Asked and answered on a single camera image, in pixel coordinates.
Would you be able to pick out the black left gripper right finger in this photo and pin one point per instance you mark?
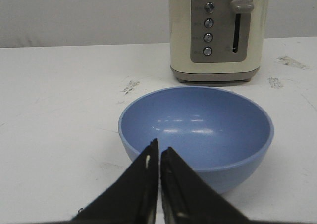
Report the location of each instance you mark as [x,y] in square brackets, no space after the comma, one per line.
[187,199]

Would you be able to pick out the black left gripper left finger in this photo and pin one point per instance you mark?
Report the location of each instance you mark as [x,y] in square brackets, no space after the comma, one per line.
[132,199]

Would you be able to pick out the blue bowl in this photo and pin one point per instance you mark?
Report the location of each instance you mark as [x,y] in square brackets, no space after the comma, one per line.
[221,135]

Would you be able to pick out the cream two-slot toaster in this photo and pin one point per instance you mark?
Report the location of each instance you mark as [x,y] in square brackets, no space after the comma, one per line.
[216,40]

